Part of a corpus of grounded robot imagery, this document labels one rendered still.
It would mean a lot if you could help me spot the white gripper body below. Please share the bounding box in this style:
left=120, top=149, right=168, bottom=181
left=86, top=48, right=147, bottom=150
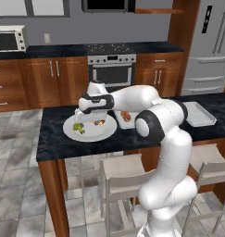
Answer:
left=73, top=107, right=109, bottom=124

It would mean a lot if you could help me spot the large white round plate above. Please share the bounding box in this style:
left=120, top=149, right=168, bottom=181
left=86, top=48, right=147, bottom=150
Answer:
left=62, top=112, right=119, bottom=143

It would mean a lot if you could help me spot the red cooked food piece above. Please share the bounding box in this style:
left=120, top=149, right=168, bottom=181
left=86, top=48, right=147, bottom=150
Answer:
left=120, top=110, right=132, bottom=122

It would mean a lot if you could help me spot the green broccoli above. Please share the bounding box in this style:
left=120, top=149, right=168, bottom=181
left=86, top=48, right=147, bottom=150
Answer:
left=72, top=122, right=86, bottom=135

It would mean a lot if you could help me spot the stainless steel oven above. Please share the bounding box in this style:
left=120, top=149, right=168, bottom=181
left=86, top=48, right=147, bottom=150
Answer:
left=86, top=54, right=138, bottom=92

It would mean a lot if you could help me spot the wide wooden cupboard run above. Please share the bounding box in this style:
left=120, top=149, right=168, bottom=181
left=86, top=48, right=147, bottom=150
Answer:
left=0, top=56, right=90, bottom=113

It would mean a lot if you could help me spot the grey bar stool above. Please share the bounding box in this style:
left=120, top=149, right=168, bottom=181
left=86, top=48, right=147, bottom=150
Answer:
left=181, top=143, right=225, bottom=237
left=98, top=153, right=158, bottom=237

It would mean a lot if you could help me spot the black hob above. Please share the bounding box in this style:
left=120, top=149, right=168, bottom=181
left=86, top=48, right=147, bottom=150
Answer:
left=85, top=43, right=132, bottom=56

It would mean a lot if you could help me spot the narrow wooden cupboard run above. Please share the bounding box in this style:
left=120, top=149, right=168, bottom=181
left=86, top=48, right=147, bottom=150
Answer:
left=133, top=51, right=185, bottom=98

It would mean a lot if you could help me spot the black range hood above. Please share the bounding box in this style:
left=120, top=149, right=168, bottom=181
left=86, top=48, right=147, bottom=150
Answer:
left=81, top=0, right=137, bottom=14

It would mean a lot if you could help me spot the white toaster oven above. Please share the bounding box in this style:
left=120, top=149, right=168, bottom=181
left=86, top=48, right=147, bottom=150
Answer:
left=0, top=25, right=30, bottom=54

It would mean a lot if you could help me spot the grey framed window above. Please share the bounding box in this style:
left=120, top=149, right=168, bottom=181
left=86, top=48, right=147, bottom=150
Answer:
left=0, top=0, right=71, bottom=19

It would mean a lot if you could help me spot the stainless steel fridge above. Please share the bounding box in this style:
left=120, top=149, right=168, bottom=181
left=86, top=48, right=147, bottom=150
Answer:
left=181, top=0, right=225, bottom=97

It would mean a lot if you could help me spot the wooden wall shelf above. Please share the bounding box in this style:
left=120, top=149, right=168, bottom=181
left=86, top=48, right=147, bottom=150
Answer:
left=134, top=7, right=185, bottom=16

